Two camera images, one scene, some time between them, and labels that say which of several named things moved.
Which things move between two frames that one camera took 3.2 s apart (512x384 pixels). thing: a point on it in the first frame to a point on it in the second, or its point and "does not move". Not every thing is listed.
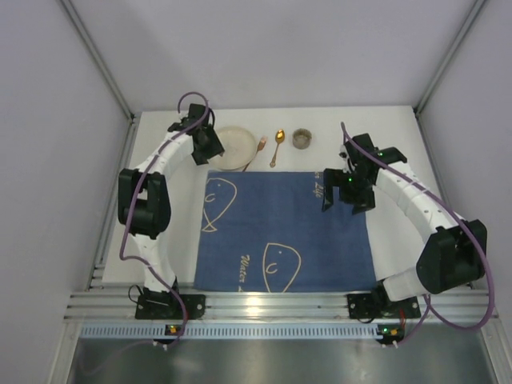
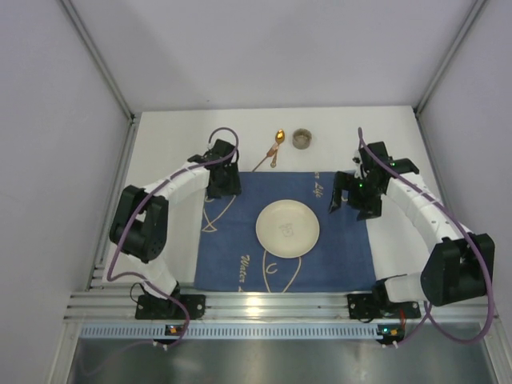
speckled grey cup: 302,138 does not move
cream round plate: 239,146 to 287,229
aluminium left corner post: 129,144 does not move
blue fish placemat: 268,231 does not move
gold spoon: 279,138 does not move
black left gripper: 209,145 to 224,186
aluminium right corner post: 442,66 does not move
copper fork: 261,146 to 270,154
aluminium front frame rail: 263,306 does not move
